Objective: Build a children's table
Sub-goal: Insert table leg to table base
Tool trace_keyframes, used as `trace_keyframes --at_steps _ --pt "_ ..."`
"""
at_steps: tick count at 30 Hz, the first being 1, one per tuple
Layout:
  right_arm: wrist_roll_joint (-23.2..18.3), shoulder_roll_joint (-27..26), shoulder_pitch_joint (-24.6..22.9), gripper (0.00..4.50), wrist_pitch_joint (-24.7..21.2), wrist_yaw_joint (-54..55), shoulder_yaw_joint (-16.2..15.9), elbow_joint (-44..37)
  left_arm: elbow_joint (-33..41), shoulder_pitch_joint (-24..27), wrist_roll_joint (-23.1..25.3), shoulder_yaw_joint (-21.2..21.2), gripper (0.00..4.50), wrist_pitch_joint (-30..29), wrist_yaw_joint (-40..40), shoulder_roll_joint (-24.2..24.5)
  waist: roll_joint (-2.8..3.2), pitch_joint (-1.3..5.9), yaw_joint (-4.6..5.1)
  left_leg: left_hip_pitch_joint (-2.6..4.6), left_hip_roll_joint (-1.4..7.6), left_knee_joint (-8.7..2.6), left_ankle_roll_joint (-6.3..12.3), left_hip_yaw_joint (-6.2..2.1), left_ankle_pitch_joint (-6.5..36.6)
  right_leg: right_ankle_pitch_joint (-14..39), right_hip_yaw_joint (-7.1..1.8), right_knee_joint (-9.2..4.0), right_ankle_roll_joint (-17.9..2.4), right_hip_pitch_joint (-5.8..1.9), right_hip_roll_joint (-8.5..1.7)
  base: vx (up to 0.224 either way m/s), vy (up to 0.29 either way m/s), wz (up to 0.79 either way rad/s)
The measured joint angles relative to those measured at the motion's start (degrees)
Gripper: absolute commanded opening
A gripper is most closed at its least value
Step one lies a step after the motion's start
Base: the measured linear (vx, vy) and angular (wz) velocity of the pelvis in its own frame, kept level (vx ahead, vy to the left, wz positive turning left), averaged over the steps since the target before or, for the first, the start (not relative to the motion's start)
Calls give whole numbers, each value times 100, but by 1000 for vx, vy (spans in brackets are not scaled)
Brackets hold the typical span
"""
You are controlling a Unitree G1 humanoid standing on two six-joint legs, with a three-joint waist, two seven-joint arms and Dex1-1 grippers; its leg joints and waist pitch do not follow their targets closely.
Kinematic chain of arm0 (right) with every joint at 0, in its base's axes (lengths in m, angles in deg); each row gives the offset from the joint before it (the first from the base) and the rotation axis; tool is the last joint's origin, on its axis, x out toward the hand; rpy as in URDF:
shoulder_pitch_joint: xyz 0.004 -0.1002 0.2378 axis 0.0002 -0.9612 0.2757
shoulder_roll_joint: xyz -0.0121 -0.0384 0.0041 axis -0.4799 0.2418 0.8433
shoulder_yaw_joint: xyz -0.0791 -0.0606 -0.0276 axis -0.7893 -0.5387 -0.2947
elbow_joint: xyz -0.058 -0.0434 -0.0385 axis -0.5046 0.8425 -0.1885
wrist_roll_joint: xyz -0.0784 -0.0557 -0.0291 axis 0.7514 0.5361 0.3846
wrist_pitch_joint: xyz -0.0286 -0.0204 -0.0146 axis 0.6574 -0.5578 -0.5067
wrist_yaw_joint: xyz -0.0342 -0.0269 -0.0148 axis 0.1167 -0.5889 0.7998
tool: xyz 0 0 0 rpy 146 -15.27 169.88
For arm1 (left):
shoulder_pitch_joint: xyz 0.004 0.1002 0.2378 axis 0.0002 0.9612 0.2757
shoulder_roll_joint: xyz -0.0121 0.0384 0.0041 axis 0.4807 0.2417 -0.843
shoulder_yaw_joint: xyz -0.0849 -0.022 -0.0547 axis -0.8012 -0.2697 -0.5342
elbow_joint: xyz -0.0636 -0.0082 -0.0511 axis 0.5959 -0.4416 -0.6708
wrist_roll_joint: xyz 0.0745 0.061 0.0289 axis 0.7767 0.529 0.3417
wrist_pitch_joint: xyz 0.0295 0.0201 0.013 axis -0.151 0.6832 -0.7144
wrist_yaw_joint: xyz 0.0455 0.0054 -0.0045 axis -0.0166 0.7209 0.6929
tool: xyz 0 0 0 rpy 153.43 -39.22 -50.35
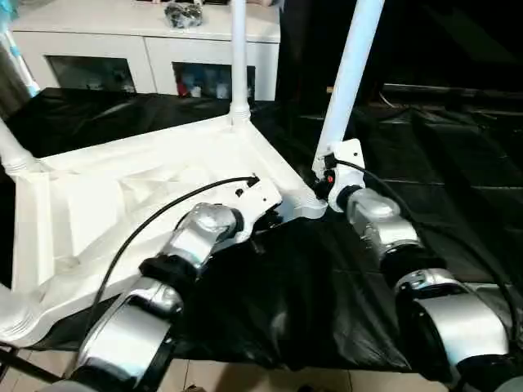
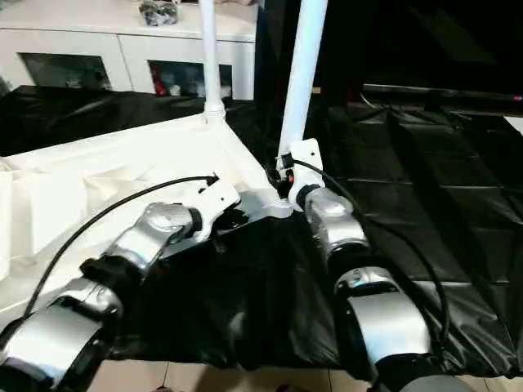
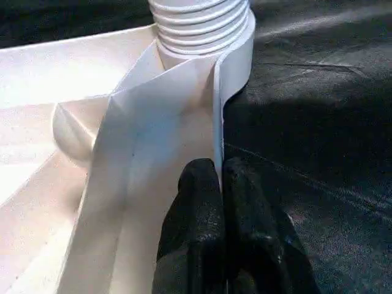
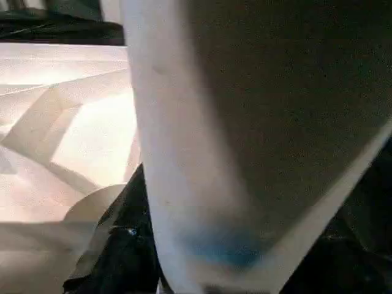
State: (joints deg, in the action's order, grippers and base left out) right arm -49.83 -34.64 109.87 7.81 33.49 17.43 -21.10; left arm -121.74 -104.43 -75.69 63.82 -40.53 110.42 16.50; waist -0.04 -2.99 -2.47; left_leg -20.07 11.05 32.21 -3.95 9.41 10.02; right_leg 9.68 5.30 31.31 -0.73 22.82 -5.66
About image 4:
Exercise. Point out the white plastic table top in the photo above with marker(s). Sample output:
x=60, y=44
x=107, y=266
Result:
x=61, y=122

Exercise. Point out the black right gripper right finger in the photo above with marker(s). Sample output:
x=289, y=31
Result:
x=343, y=272

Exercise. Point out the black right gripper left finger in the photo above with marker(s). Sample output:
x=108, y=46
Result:
x=122, y=254

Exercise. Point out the black glossy mat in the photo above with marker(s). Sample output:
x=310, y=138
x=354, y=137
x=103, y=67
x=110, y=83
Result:
x=46, y=30

